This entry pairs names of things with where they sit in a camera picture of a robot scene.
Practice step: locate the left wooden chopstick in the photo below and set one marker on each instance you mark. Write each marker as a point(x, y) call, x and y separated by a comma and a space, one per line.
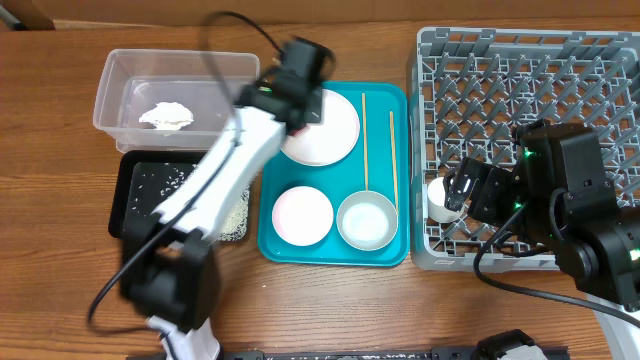
point(365, 141)

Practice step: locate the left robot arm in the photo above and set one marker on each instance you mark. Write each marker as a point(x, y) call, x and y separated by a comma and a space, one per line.
point(169, 271)

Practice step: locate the black tray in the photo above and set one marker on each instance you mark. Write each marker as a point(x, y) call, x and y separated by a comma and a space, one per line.
point(146, 179)

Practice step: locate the grey metal bowl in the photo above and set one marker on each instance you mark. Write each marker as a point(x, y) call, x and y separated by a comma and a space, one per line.
point(367, 220)

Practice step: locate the right wooden chopstick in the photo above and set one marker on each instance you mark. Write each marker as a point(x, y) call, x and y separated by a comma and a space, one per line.
point(394, 159)

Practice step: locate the small white dish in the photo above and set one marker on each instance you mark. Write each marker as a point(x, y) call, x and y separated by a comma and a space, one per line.
point(302, 216)

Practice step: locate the cardboard wall panel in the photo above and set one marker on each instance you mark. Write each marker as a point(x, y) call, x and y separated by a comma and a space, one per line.
point(579, 14)

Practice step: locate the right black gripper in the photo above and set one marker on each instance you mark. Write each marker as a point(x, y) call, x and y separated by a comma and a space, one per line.
point(491, 179)

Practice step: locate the grey dishwasher rack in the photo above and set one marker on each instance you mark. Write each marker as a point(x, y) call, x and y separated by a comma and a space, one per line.
point(469, 86)

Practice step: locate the white rice pile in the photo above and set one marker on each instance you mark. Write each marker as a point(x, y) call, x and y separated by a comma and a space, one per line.
point(236, 225)

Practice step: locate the white tissue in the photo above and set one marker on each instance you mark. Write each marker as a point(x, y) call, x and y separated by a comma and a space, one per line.
point(168, 116)

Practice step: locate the white cup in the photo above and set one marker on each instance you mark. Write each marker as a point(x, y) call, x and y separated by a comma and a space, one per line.
point(436, 203)

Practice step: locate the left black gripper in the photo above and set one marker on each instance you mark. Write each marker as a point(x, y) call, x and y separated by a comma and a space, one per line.
point(317, 113)

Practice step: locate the large white plate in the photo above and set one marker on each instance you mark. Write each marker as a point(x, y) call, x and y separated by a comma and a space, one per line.
point(329, 141)

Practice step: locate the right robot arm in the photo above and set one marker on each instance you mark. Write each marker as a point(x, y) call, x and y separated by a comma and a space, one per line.
point(558, 199)

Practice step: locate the wooden chopstick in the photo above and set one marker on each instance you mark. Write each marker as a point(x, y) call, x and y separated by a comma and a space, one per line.
point(365, 141)
point(394, 159)

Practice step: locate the teal serving tray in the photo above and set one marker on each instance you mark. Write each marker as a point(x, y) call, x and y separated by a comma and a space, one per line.
point(339, 180)

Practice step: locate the clear plastic bin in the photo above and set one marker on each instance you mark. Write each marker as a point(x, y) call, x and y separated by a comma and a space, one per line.
point(133, 81)

